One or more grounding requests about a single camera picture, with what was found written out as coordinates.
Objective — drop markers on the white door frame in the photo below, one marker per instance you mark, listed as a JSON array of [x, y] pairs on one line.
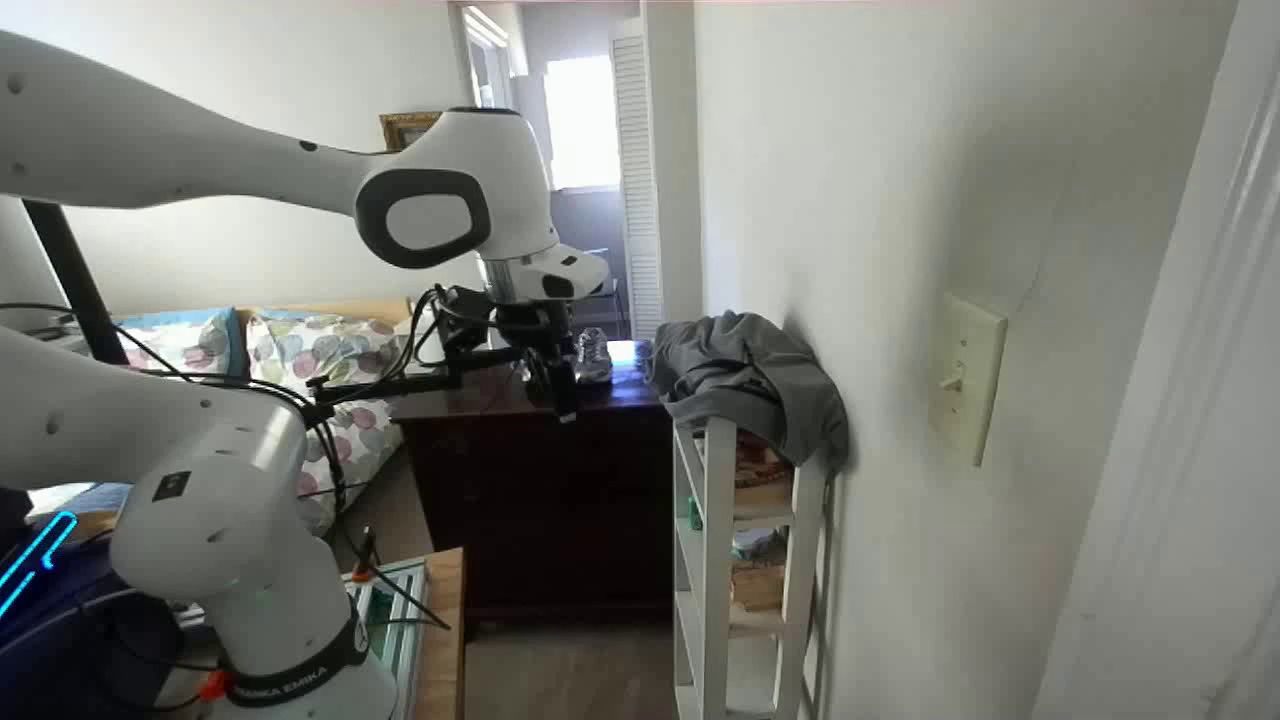
[[1172, 605]]

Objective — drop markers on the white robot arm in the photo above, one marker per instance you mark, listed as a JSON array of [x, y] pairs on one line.
[[214, 473]]

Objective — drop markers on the grey cloth on shelf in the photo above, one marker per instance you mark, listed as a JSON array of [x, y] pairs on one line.
[[747, 371]]

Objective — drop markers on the cream wall light switch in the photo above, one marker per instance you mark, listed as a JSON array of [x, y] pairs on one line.
[[966, 375]]

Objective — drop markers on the floral bed cover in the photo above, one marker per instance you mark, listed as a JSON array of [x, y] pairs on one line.
[[290, 350]]

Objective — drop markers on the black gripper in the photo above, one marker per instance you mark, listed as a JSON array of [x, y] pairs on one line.
[[519, 334]]

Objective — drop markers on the dark wooden dresser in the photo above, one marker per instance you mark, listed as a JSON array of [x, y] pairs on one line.
[[555, 517]]

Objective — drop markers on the black diagonal pole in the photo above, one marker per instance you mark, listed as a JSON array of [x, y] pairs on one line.
[[77, 283]]

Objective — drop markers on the small object on dresser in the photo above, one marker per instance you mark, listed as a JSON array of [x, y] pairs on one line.
[[595, 363]]

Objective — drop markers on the dark blue lit equipment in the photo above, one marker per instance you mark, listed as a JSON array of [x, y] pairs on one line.
[[74, 636]]

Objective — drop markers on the white wooden shelf unit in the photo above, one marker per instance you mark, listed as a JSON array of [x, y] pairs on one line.
[[747, 553]]

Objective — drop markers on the wooden crate with glass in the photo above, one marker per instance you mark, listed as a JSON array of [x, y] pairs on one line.
[[414, 613]]

